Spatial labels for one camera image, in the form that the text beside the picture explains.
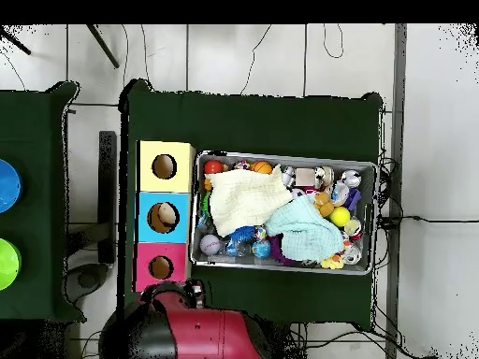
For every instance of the mint green cloth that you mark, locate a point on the mint green cloth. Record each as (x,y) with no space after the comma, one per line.
(307,232)

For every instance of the brown plush teddy bear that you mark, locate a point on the brown plush teddy bear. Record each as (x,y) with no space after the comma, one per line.
(323,203)

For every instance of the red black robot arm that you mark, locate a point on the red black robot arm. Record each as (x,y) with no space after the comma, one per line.
(202,336)

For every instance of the wooden box with three holes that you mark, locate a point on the wooden box with three holes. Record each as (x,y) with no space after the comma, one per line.
(164,183)

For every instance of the shallow clear mesh bin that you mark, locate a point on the shallow clear mesh bin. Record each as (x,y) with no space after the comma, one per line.
(368,243)

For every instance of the cream yellow cloth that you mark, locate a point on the cream yellow cloth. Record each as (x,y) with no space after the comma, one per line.
(243,202)

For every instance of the orange toy basketball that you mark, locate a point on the orange toy basketball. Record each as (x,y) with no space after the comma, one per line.
(262,167)

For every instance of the red orange ball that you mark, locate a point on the red orange ball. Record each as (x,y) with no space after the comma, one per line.
(213,167)

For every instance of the blue globe ball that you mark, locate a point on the blue globe ball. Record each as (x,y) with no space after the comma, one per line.
(261,249)

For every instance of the white baseball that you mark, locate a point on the white baseball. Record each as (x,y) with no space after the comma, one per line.
(210,245)

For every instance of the plain wooden block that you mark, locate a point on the plain wooden block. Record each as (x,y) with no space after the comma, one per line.
(305,176)

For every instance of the small yellow ball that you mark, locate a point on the small yellow ball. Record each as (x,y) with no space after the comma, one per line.
(339,217)

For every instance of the yellow plush duck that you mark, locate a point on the yellow plush duck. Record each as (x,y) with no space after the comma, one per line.
(332,261)

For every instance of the black tripod leg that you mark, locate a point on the black tripod leg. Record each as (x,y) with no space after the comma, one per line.
(17,43)
(103,46)

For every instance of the dark green side table cloth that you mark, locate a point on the dark green side table cloth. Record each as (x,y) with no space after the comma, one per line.
(33,131)

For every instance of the blue bowl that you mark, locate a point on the blue bowl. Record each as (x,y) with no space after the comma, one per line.
(7,187)

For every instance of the bright green bowl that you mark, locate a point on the bright green bowl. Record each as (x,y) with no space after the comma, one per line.
(7,263)

